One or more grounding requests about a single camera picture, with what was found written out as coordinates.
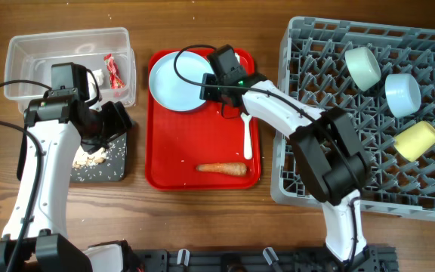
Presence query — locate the red candy wrapper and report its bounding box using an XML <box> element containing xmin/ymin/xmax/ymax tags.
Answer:
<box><xmin>103</xmin><ymin>54</ymin><xmax>125</xmax><ymax>89</ymax></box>

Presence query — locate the white tissue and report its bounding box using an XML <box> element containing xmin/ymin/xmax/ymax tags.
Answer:
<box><xmin>88</xmin><ymin>70</ymin><xmax>104</xmax><ymax>87</ymax></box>

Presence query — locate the large white plate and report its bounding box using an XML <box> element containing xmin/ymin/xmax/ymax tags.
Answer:
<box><xmin>149</xmin><ymin>51</ymin><xmax>213</xmax><ymax>112</ymax></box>

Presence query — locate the orange carrot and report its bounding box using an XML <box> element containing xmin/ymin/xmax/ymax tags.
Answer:
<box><xmin>196</xmin><ymin>162</ymin><xmax>248</xmax><ymax>177</ymax></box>

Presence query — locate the pale green bowl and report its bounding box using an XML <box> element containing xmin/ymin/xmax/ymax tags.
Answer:
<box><xmin>344</xmin><ymin>47</ymin><xmax>381</xmax><ymax>91</ymax></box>

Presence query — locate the small bowl with food scraps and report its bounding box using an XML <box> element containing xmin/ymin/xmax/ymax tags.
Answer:
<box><xmin>385</xmin><ymin>73</ymin><xmax>421</xmax><ymax>118</ymax></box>

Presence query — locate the yellow plastic cup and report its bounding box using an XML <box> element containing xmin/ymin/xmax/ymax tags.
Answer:
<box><xmin>393</xmin><ymin>121</ymin><xmax>435</xmax><ymax>162</ymax></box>

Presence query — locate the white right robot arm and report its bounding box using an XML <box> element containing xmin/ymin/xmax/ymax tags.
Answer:
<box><xmin>201</xmin><ymin>73</ymin><xmax>370</xmax><ymax>270</ymax></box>

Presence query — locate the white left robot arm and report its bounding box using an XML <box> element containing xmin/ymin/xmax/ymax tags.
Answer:
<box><xmin>0</xmin><ymin>95</ymin><xmax>138</xmax><ymax>271</ymax></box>

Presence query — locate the grey dishwasher rack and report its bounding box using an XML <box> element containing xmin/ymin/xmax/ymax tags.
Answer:
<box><xmin>278</xmin><ymin>17</ymin><xmax>435</xmax><ymax>221</ymax></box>

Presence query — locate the pile of food scraps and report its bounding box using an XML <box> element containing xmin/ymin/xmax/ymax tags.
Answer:
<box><xmin>72</xmin><ymin>147</ymin><xmax>106</xmax><ymax>168</ymax></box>

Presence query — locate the black plastic tray bin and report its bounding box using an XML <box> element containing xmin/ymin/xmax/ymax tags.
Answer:
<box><xmin>17</xmin><ymin>119</ymin><xmax>127</xmax><ymax>188</ymax></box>

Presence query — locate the red serving tray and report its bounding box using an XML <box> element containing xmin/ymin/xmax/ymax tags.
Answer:
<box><xmin>145</xmin><ymin>48</ymin><xmax>262</xmax><ymax>191</ymax></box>

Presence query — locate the white plastic spoon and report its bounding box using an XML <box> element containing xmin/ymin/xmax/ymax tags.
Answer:
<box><xmin>240</xmin><ymin>113</ymin><xmax>253</xmax><ymax>160</ymax></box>

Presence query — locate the clear plastic bin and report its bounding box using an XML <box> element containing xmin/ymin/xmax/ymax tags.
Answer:
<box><xmin>5</xmin><ymin>27</ymin><xmax>137</xmax><ymax>107</ymax></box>

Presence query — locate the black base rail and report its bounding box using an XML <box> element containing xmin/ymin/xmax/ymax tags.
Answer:
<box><xmin>129</xmin><ymin>246</ymin><xmax>400</xmax><ymax>272</ymax></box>

